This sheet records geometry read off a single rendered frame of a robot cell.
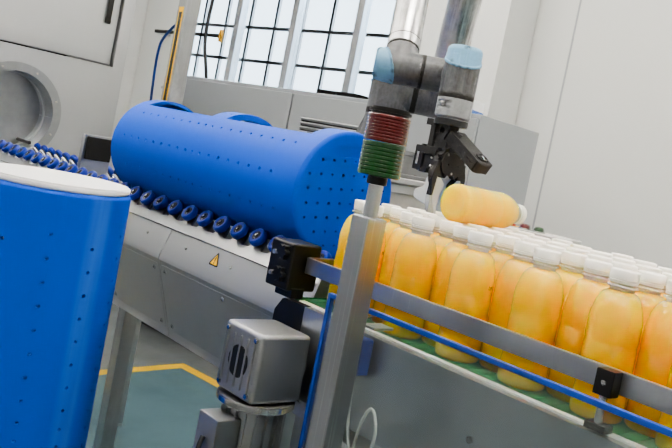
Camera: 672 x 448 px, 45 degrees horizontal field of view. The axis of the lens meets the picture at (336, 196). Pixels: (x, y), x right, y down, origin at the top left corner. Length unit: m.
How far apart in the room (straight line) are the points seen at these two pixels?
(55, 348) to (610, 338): 0.93
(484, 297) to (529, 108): 3.45
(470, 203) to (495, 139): 2.02
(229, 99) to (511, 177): 1.58
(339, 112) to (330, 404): 2.68
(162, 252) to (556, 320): 1.16
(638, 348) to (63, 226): 0.95
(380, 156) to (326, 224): 0.61
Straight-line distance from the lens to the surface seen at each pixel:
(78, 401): 1.61
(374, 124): 1.16
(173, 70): 3.09
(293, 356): 1.43
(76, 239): 1.49
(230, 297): 1.84
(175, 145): 2.10
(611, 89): 4.51
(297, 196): 1.68
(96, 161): 2.83
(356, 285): 1.17
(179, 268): 2.02
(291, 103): 4.03
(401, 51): 1.79
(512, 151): 3.60
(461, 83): 1.68
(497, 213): 1.53
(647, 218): 4.34
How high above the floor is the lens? 1.18
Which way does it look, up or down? 3 degrees down
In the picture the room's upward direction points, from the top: 11 degrees clockwise
